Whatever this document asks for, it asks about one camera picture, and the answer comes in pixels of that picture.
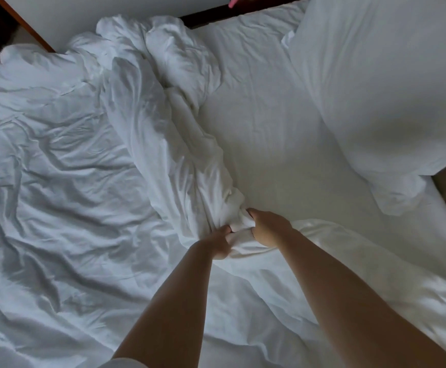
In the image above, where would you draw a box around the person's left hand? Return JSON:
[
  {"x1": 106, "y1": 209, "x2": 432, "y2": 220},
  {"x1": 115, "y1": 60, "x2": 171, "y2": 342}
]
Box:
[{"x1": 197, "y1": 223, "x2": 236, "y2": 261}]

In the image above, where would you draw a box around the person's right hand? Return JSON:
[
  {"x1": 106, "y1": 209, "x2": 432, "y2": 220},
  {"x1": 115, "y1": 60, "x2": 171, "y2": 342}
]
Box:
[{"x1": 246, "y1": 208, "x2": 294, "y2": 250}]

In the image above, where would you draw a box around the white bed sheet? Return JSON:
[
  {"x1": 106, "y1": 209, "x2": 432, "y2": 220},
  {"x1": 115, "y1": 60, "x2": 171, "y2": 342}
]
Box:
[{"x1": 185, "y1": 4, "x2": 446, "y2": 292}]

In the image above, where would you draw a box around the white duvet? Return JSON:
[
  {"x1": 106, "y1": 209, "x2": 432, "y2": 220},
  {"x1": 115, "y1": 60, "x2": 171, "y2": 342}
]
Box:
[{"x1": 0, "y1": 15, "x2": 446, "y2": 368}]

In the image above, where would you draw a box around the white pillow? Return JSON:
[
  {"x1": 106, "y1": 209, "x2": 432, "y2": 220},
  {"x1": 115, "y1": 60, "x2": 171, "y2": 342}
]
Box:
[{"x1": 284, "y1": 0, "x2": 446, "y2": 218}]

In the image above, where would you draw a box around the person's right forearm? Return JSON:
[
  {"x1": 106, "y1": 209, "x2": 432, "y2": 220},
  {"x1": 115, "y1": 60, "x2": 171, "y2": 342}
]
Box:
[{"x1": 277, "y1": 229, "x2": 446, "y2": 368}]

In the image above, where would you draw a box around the person's left forearm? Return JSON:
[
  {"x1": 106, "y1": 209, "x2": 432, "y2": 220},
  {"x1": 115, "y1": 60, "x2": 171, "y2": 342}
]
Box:
[{"x1": 111, "y1": 245, "x2": 216, "y2": 368}]

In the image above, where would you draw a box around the person's white shirt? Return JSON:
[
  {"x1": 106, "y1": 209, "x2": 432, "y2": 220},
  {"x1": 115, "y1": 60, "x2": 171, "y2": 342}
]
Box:
[{"x1": 100, "y1": 358, "x2": 149, "y2": 368}]

